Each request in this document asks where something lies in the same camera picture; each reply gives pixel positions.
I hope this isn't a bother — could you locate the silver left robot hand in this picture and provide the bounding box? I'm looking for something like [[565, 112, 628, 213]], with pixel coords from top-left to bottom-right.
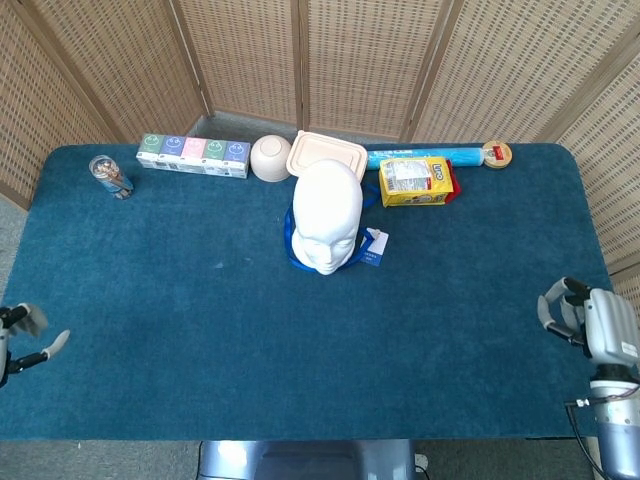
[[0, 302, 71, 389]]

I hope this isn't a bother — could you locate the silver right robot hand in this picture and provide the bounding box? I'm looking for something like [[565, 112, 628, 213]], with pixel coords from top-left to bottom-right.
[[537, 276, 640, 369]]

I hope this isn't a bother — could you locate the white ID badge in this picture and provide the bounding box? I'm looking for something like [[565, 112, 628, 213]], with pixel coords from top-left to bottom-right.
[[359, 227, 390, 268]]

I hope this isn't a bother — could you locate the blue lanyard strap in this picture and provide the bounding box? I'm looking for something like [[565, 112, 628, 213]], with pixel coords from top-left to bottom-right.
[[283, 182, 381, 274]]

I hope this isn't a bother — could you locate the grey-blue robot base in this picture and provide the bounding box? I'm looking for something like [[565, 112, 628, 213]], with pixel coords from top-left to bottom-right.
[[198, 439, 416, 480]]

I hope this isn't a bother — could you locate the teal table cloth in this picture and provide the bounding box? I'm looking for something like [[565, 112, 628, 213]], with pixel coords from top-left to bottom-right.
[[0, 143, 640, 442]]

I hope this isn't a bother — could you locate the clear jar of pencils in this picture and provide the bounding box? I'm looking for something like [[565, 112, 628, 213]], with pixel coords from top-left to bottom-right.
[[88, 154, 135, 201]]

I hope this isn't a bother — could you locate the multicolour tissue pack box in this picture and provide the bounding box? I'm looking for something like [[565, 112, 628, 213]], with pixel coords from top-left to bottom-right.
[[135, 132, 252, 180]]

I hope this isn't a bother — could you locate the yellow snack box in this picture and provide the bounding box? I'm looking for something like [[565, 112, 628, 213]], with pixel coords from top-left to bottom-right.
[[378, 156, 463, 209]]

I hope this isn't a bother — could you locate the light blue roll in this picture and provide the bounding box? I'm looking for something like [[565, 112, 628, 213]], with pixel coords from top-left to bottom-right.
[[367, 143, 485, 172]]

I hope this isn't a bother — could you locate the beige upturned bowl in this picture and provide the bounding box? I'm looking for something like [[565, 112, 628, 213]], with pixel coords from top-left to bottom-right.
[[249, 134, 293, 183]]

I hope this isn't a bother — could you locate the white foam mannequin head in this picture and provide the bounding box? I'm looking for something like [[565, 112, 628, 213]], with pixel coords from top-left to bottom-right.
[[291, 158, 365, 276]]

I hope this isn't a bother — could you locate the beige lunch box container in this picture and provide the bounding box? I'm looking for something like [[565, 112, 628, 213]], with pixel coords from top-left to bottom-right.
[[285, 129, 369, 182]]

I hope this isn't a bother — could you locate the woven wicker folding screen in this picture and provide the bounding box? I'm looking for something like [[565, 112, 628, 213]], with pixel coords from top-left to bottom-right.
[[0, 0, 640, 371]]

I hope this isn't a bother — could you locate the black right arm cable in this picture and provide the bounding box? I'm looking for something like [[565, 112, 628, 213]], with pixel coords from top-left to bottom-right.
[[564, 397, 609, 480]]

